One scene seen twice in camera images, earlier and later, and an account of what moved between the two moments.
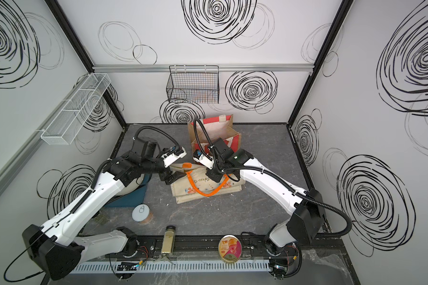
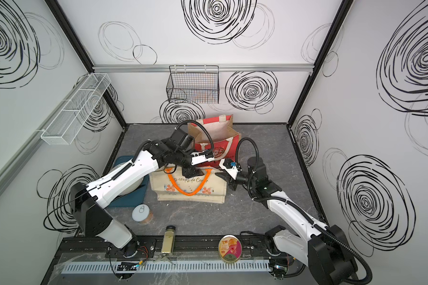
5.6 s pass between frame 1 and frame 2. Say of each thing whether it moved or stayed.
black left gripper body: moved
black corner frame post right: stayed
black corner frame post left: stayed
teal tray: stayed
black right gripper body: moved
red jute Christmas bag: stayed
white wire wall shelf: stayed
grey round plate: stayed
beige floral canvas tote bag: moved
